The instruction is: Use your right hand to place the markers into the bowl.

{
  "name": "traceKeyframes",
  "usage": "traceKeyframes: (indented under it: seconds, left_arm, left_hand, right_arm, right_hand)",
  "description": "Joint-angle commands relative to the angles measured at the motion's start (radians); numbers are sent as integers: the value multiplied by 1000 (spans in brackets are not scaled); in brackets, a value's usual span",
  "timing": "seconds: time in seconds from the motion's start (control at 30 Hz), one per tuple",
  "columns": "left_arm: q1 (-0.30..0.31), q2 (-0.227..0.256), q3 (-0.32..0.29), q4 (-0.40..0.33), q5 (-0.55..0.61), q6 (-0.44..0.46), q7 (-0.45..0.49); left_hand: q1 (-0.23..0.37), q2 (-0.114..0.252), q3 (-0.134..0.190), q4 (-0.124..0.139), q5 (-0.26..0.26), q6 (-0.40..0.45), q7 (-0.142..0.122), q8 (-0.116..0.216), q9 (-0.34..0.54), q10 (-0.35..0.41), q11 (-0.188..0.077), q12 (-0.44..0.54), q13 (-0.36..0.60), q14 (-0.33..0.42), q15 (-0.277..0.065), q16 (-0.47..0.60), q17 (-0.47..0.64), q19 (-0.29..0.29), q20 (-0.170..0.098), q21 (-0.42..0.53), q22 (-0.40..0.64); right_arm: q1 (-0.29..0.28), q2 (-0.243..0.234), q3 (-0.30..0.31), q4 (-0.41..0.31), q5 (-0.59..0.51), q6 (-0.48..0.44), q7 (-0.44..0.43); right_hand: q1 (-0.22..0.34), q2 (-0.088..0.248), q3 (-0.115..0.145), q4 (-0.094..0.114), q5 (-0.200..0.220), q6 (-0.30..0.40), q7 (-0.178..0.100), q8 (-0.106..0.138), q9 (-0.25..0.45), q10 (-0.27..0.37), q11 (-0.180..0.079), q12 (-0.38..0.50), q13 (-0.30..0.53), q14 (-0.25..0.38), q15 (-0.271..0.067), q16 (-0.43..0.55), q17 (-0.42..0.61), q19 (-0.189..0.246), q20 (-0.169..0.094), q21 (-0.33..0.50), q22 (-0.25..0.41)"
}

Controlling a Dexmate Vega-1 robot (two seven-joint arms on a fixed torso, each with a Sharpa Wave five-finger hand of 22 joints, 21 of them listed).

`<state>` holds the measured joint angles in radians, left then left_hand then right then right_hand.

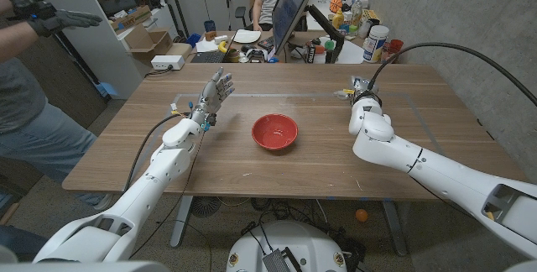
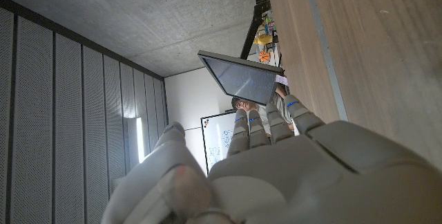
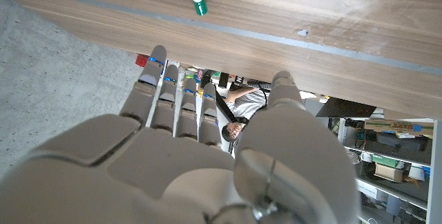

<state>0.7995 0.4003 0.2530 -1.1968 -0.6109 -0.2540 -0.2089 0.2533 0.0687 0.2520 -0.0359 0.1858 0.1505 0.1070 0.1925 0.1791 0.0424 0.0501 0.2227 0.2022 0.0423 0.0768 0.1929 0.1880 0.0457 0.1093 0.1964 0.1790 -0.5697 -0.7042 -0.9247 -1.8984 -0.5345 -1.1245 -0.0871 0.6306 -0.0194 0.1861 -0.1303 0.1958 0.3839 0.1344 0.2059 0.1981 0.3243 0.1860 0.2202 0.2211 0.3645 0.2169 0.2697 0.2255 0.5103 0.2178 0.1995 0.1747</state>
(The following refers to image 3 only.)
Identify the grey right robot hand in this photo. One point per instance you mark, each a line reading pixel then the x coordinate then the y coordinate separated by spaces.
pixel 138 168

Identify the red cup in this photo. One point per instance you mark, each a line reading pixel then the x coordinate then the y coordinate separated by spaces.
pixel 141 60

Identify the seated person grey shirt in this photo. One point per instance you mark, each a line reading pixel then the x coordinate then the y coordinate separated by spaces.
pixel 247 104

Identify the small cardboard box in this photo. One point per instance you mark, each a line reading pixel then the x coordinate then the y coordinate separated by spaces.
pixel 388 172

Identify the printed cardboard box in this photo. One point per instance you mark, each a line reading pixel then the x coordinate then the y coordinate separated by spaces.
pixel 390 126

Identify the white shelf unit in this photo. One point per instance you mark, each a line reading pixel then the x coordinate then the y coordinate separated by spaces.
pixel 435 168

